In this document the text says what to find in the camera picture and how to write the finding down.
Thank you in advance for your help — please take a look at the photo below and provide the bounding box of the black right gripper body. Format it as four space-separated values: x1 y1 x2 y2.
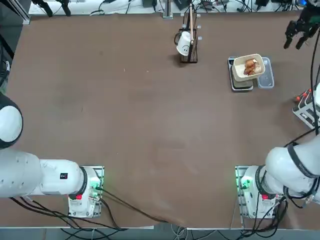
297 6 320 35

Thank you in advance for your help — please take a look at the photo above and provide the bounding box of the silver digital kitchen scale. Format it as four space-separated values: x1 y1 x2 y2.
227 56 254 92

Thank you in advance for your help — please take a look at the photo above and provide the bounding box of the white three-layer storage box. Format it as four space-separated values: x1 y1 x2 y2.
291 87 320 130

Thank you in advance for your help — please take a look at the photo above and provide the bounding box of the clear plastic container lid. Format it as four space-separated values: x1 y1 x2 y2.
256 56 275 89

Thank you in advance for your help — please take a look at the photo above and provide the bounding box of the cream rectangular bowl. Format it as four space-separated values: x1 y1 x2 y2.
232 53 266 82

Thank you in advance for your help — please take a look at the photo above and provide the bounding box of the grey power adapter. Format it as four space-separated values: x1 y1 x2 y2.
174 0 192 11

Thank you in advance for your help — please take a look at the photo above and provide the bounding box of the black tripod stand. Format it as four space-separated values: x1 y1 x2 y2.
31 0 72 18

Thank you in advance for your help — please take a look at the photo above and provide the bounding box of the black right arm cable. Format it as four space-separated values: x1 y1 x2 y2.
283 32 320 149

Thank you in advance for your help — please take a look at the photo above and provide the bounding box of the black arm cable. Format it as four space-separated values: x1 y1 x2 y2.
8 196 128 231
283 32 320 149

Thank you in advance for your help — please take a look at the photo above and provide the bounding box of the black wire cup rack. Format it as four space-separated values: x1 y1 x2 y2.
179 3 203 64

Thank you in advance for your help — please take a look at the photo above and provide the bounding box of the dark metal camera post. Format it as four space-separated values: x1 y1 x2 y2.
163 0 173 17

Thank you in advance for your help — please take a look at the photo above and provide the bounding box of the black cable on table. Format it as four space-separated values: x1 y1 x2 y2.
98 187 181 224

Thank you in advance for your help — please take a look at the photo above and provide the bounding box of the silver aluminium rail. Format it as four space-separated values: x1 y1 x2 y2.
14 0 31 25

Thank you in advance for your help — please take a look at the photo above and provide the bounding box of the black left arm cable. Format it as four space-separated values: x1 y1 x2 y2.
8 196 128 231

